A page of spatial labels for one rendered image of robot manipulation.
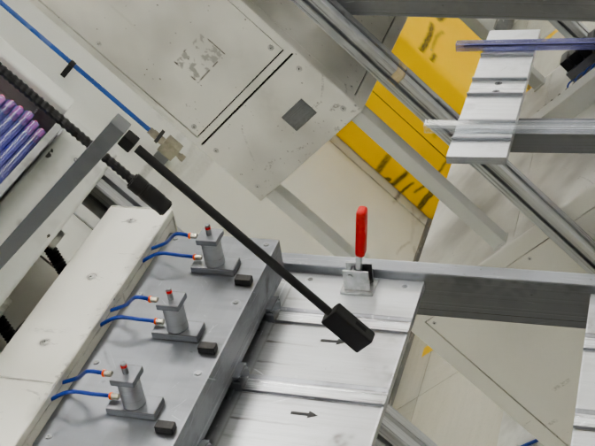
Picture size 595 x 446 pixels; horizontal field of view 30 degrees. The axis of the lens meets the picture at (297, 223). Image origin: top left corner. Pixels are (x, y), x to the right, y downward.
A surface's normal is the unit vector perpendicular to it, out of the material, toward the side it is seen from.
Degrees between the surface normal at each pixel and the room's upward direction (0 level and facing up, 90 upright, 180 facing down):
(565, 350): 90
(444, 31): 90
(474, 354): 90
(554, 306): 90
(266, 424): 43
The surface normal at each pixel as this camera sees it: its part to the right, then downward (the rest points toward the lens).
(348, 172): 0.61, -0.51
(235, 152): -0.29, 0.57
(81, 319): -0.13, -0.82
